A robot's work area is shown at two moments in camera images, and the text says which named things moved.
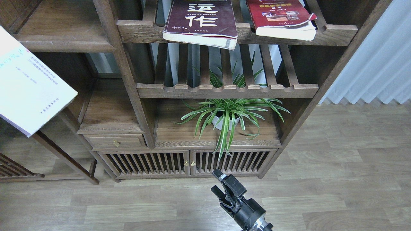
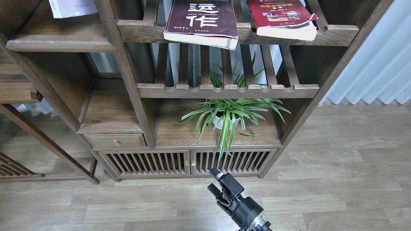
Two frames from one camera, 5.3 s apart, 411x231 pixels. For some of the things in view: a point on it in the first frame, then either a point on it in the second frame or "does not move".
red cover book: (282, 19) does not move
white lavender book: (31, 94) -> (63, 8)
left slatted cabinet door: (124, 165) does not move
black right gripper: (248, 213) does not move
